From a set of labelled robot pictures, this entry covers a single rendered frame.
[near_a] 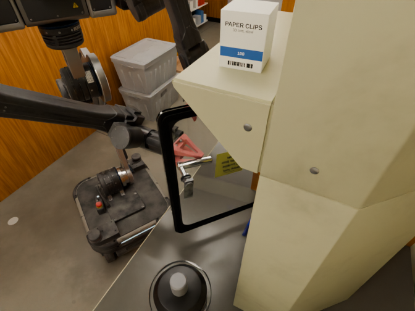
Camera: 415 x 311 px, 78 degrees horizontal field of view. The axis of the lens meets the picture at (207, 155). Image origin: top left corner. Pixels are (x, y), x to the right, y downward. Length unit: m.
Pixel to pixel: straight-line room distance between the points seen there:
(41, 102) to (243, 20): 0.43
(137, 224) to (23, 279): 0.77
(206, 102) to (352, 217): 0.20
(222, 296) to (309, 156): 0.53
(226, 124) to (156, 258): 0.56
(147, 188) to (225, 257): 1.18
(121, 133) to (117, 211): 1.16
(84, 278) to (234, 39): 1.77
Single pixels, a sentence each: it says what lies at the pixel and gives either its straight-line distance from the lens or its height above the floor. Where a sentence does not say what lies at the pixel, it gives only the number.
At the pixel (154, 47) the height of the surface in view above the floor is 0.65.
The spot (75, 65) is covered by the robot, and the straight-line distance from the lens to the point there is 1.13.
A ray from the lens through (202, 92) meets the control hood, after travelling 0.28.
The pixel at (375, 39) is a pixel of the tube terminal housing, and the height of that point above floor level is 1.58.
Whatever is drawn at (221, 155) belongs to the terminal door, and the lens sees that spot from 0.58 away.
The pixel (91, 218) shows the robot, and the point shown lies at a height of 0.24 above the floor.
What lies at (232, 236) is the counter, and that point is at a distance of 0.81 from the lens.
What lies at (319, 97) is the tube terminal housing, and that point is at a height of 1.53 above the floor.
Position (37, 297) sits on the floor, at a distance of 1.99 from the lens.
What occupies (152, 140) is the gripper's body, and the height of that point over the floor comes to 1.21.
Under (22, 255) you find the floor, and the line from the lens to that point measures 2.19.
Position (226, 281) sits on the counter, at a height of 0.94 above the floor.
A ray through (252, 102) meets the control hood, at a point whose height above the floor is 1.51.
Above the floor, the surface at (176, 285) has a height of 1.21.
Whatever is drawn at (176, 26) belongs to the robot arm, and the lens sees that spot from 0.75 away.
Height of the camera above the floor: 1.64
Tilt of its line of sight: 43 degrees down
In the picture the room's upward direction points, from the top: straight up
